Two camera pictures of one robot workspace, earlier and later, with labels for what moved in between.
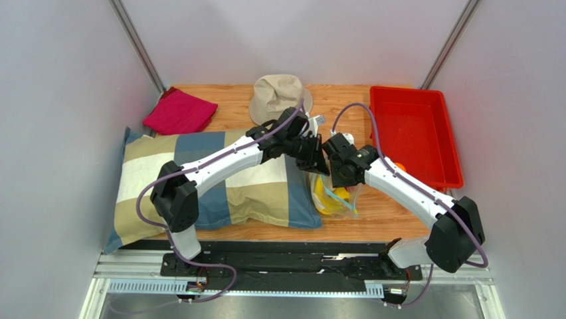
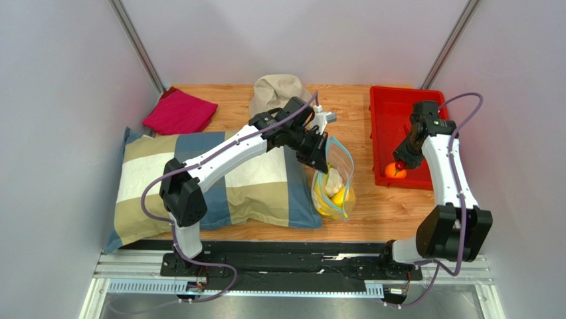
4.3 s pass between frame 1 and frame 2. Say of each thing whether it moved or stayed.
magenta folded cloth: stayed
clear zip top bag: moved
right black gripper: moved
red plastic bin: stayed
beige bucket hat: stayed
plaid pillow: stayed
